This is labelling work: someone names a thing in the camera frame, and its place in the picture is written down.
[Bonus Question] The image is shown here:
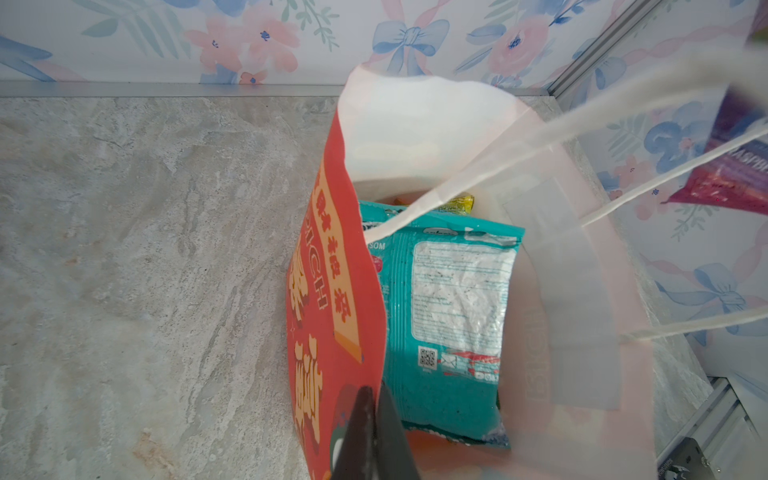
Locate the teal mint candy bag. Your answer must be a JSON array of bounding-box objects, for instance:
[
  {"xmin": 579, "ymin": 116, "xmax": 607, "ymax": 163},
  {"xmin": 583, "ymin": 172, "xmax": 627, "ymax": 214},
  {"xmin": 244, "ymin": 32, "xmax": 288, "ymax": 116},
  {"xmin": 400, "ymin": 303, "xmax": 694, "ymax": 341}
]
[{"xmin": 368, "ymin": 212, "xmax": 525, "ymax": 448}]

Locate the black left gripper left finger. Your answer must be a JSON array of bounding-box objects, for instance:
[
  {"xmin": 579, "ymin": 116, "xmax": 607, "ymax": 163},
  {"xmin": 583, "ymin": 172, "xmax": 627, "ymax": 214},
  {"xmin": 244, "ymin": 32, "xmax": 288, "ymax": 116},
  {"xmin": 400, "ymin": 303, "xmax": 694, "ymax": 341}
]
[{"xmin": 331, "ymin": 386, "xmax": 376, "ymax": 480}]

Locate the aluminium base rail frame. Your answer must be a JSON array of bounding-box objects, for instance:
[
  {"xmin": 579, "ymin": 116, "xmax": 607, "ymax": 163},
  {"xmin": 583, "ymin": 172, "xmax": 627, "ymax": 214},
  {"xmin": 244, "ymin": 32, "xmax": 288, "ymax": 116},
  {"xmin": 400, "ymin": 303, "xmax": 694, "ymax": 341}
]
[{"xmin": 657, "ymin": 377, "xmax": 767, "ymax": 480}]

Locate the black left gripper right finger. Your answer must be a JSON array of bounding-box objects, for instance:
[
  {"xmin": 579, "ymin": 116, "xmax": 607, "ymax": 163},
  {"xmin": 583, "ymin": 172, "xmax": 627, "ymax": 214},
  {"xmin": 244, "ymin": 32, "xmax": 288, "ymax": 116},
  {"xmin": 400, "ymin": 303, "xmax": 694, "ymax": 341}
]
[{"xmin": 375, "ymin": 385, "xmax": 421, "ymax": 480}]

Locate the purple Fox's berries bag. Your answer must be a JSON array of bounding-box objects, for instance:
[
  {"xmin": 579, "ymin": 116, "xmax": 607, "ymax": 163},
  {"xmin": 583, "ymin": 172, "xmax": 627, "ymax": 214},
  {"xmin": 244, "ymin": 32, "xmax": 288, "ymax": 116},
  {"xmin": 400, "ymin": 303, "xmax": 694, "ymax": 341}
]
[{"xmin": 662, "ymin": 0, "xmax": 768, "ymax": 217}]

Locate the yellow snack packet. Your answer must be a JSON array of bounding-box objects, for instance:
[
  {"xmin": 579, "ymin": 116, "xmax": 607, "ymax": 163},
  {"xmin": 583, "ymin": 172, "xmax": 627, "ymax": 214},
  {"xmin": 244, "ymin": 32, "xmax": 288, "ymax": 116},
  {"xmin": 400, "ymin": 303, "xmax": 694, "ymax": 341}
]
[{"xmin": 436, "ymin": 193, "xmax": 475, "ymax": 216}]

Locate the aluminium right corner post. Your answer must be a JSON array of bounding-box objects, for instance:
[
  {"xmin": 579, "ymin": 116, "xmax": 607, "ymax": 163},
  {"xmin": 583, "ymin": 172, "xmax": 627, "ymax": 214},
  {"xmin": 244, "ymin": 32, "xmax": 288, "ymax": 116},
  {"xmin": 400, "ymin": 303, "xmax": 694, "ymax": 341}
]
[{"xmin": 547, "ymin": 0, "xmax": 662, "ymax": 99}]

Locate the red paper gift bag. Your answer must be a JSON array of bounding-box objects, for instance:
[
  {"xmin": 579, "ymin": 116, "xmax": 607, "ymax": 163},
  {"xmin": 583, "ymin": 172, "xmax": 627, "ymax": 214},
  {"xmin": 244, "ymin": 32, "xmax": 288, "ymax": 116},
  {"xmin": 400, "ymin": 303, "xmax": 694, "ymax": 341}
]
[{"xmin": 285, "ymin": 47, "xmax": 767, "ymax": 479}]

